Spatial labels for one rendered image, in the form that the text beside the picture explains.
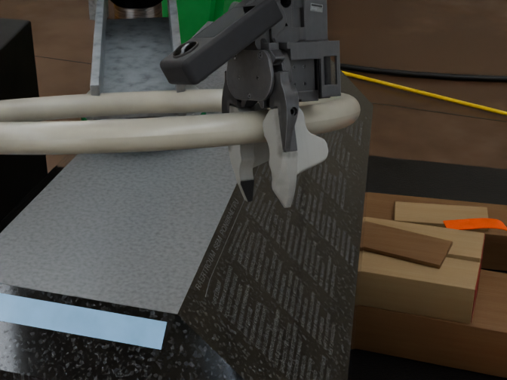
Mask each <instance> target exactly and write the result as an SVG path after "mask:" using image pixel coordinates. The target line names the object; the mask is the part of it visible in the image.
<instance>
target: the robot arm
mask: <svg viewBox="0 0 507 380"><path fill-rule="evenodd" d="M331 56H335V73H336V84H331V67H330V57H331ZM226 62H228V63H227V70H226V71H225V83H224V87H223V95H222V113H232V112H250V111H259V110H267V108H270V110H269V111H268V113H267V115H266V117H265V119H264V120H263V132H264V137H265V138H266V141H267V142H259V143H251V144H244V145H236V146H228V148H229V157H230V161H231V163H232V168H233V170H234V173H235V178H236V180H237V183H238V186H239V188H240V190H241V193H242V195H243V197H244V199H245V200H246V201H248V202H250V201H253V196H254V176H253V168H254V167H256V166H258V165H260V164H263V163H265V162H267V161H269V166H270V169H271V171H272V186H271V190H272V191H273V193H274V194H275V196H276V198H277V199H278V201H279V202H280V204H281V205H282V207H283V208H287V207H290V206H291V204H292V200H293V196H294V192H295V188H296V182H297V174H298V173H301V172H303V171H305V170H308V169H309V168H311V167H314V166H315V165H317V164H320V163H321V162H323V161H324V160H325V159H326V158H327V155H328V147H327V143H326V141H325V140H324V139H322V138H321V137H319V136H316V135H315V134H312V133H310V132H309V131H308V130H307V128H306V122H305V118H304V114H303V111H302V109H301V108H300V107H299V102H309V101H318V99H324V98H330V97H338V96H341V85H340V41H329V40H328V36H327V0H242V1H241V2H239V3H238V4H237V5H236V6H235V7H233V8H232V9H230V10H229V11H227V12H226V13H225V14H224V15H222V16H221V17H219V18H218V19H217V20H215V21H214V22H212V24H210V25H209V26H207V27H206V28H204V29H203V30H201V31H200V32H199V33H198V34H197V35H195V36H194V37H192V38H191V39H189V40H188V41H187V42H185V43H183V44H181V45H180V46H179V47H178V48H177V49H176V50H175V51H174V52H172V53H171V54H169V55H168V56H167V57H165V58H164V59H163V60H162V61H161V62H160V67H161V70H162V72H163V73H164V75H165V77H166V79H167V80H168V82H169V83H170V84H192V85H196V84H199V83H200V82H201V81H203V80H205V79H206V78H207V77H208V76H209V75H210V74H212V73H213V72H215V71H216V70H217V69H219V68H220V67H221V66H222V65H223V64H225V63H226Z"/></svg>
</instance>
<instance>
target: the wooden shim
mask: <svg viewBox="0 0 507 380"><path fill-rule="evenodd" d="M477 218H488V213H487V207H470V206H458V205H446V204H423V203H411V202H399V201H396V202H395V218H394V221H399V222H409V223H415V224H420V225H430V226H437V227H442V228H446V227H445V225H444V223H443V221H445V220H456V219H477ZM468 230H476V231H489V229H488V228H478V229H468Z"/></svg>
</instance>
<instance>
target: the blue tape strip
mask: <svg viewBox="0 0 507 380"><path fill-rule="evenodd" d="M0 321H4V322H9V323H17V324H21V325H26V326H34V327H38V328H42V329H50V330H55V331H59V332H64V333H72V334H76V335H80V336H88V337H93V338H97V339H105V340H110V341H114V342H122V343H126V344H131V345H139V346H143V347H147V348H155V349H159V350H161V346H162V343H163V339H164V333H165V329H166V325H167V322H164V321H160V320H151V319H147V318H142V317H134V316H130V315H125V314H116V313H112V312H108V311H99V310H95V309H90V308H83V307H78V306H73V305H65V304H60V303H56V302H48V301H43V300H38V299H31V298H26V297H21V296H13V295H8V294H4V293H0Z"/></svg>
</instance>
